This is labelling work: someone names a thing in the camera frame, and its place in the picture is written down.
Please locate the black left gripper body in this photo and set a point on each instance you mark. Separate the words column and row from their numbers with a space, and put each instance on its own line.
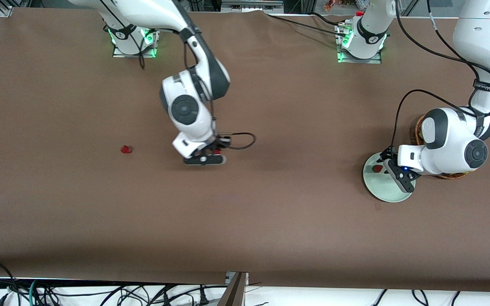
column 386, row 154

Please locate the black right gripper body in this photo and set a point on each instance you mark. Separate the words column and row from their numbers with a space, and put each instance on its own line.
column 215, row 147

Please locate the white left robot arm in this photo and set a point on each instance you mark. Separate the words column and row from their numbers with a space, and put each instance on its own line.
column 449, row 136

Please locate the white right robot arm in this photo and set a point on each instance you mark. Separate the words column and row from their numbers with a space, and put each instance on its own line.
column 185, row 110

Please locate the pale green plate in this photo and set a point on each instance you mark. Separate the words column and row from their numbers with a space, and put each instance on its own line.
column 383, row 189

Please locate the brown wicker basket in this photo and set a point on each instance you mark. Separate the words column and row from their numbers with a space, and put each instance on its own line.
column 419, row 131

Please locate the brown table cover sheet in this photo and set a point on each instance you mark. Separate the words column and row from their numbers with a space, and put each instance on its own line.
column 245, row 221

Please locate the grey metal box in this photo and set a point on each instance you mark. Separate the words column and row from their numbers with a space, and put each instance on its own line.
column 251, row 6

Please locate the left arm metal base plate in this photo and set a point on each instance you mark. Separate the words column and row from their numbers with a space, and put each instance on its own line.
column 357, row 60

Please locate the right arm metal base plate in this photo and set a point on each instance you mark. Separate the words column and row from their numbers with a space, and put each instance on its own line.
column 147, row 54

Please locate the aluminium frame profile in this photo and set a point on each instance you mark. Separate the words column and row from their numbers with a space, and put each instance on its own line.
column 234, row 293

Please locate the metal corner bracket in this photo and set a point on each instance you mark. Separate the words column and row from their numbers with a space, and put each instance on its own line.
column 5, row 11

